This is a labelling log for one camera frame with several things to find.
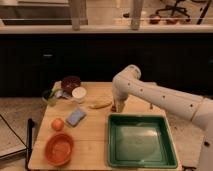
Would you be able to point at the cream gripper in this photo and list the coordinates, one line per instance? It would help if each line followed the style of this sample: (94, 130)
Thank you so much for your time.
(119, 106)

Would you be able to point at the yellow banana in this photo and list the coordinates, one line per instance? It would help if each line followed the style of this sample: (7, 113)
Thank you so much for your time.
(99, 105)

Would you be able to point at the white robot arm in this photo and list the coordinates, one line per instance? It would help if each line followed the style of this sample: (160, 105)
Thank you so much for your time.
(194, 108)

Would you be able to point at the dark red bowl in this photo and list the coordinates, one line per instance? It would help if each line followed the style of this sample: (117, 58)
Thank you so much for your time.
(69, 83)

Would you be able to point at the orange-red bowl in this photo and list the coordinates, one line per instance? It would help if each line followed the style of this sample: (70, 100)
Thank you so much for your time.
(58, 149)

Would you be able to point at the dark red grape bunch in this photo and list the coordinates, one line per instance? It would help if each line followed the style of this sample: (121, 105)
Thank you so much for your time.
(113, 108)

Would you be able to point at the green plastic tray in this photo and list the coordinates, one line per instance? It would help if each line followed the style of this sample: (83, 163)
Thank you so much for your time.
(140, 141)

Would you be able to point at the white cup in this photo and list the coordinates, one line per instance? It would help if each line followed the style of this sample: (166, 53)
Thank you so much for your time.
(79, 94)

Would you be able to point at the blue sponge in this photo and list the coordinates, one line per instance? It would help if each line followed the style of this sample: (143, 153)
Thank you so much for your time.
(75, 117)

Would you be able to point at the orange fruit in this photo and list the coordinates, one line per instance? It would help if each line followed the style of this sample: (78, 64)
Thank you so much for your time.
(57, 124)

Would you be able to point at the black stand left of table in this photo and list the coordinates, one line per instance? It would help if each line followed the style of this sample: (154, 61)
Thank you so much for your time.
(30, 126)

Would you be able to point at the black office chair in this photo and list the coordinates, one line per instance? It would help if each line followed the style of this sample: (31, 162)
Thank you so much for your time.
(174, 8)

